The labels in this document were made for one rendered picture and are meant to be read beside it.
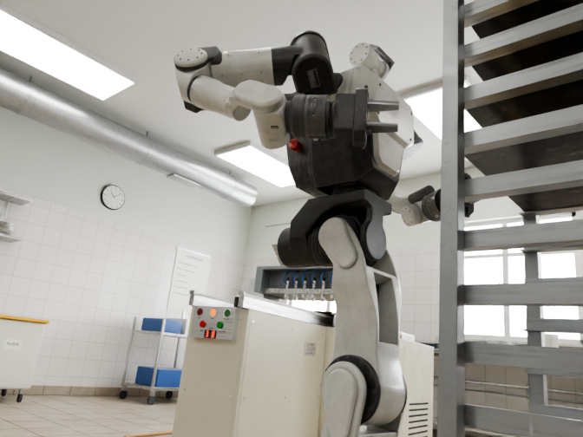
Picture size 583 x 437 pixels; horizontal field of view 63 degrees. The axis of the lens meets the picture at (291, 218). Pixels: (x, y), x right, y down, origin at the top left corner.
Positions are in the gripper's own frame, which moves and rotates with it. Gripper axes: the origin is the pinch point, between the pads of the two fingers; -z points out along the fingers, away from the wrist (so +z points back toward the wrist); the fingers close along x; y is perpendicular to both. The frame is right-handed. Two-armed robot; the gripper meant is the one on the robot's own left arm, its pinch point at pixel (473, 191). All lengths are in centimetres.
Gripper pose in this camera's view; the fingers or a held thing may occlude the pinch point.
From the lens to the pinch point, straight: 135.9
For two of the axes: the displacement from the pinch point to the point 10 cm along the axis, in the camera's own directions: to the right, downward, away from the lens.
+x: 1.0, -9.5, 2.8
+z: -3.2, 2.4, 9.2
